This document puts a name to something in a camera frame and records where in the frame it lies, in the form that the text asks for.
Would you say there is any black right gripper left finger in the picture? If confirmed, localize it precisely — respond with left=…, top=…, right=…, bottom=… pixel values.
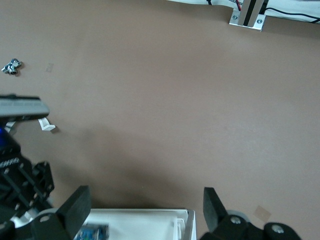
left=29, top=185, right=92, bottom=240

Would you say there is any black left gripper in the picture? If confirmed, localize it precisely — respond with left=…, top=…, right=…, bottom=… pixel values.
left=0, top=124, right=55, bottom=224

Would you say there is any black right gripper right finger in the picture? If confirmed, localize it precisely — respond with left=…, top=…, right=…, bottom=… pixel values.
left=199, top=186, right=301, bottom=240

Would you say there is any yellow push button blue block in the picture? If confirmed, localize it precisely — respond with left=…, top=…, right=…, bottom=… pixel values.
left=77, top=224, right=110, bottom=240

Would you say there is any white drawer with black handle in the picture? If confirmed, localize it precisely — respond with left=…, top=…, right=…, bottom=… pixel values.
left=74, top=208, right=196, bottom=240

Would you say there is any brown tape patch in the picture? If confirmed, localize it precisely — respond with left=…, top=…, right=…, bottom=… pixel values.
left=252, top=205, right=273, bottom=223

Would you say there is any white curved pipe clamp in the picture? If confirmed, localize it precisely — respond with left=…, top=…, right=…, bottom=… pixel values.
left=4, top=117, right=56, bottom=133

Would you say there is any chrome tee fitting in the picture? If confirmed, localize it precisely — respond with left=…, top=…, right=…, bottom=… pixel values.
left=1, top=57, right=24, bottom=76

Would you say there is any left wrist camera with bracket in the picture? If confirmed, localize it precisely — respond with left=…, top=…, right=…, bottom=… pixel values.
left=0, top=94, right=50, bottom=122

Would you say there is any aluminium camera post with bracket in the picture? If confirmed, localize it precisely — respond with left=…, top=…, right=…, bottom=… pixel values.
left=228, top=0, right=270, bottom=33

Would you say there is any long black cable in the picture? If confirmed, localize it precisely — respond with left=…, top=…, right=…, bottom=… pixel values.
left=262, top=6, right=320, bottom=25

